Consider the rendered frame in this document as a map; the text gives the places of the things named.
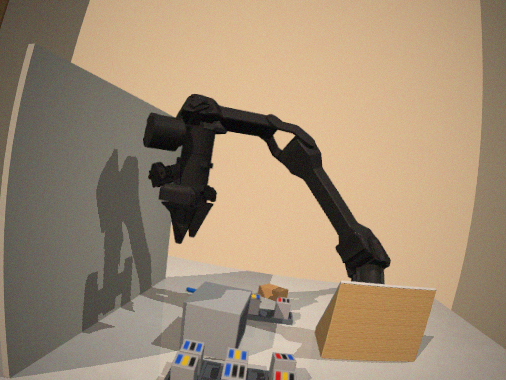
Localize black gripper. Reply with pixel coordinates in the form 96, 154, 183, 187
158, 153, 217, 244

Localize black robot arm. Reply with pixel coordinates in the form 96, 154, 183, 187
143, 94, 391, 285

